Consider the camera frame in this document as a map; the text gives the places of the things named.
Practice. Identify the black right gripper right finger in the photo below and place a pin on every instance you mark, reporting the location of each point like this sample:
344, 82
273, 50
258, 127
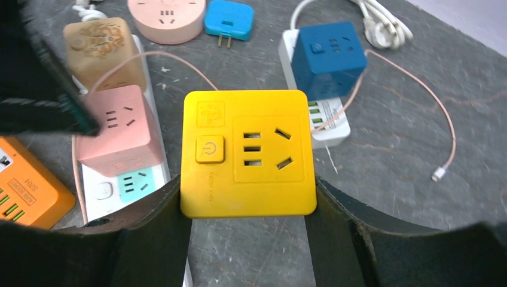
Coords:
353, 244

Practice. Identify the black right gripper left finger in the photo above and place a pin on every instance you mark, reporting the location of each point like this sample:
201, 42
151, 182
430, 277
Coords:
144, 244

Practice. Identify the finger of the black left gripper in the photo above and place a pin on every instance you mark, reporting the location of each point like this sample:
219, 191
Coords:
38, 94

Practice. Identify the long white power strip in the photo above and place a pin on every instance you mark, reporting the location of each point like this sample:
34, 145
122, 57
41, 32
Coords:
102, 195

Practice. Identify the tan dragon cube socket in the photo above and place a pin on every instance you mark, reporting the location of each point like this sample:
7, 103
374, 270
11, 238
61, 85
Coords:
93, 48

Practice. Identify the orange power strip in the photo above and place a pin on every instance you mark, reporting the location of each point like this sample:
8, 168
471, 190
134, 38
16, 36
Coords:
30, 194

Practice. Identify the pink cube socket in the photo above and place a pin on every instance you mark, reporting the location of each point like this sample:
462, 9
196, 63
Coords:
129, 138

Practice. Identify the white power strip with USB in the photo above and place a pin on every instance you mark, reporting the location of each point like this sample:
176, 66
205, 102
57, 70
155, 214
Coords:
320, 111

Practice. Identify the yellow cube socket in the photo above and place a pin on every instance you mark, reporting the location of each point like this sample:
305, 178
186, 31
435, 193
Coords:
246, 153

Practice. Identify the pink round socket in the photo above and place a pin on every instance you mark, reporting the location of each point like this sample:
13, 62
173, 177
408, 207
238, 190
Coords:
168, 22

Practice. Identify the blue cube socket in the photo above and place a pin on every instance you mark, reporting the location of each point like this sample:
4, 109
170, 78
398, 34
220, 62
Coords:
327, 60

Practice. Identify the blue adapter plug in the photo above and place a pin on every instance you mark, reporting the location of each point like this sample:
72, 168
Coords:
229, 20

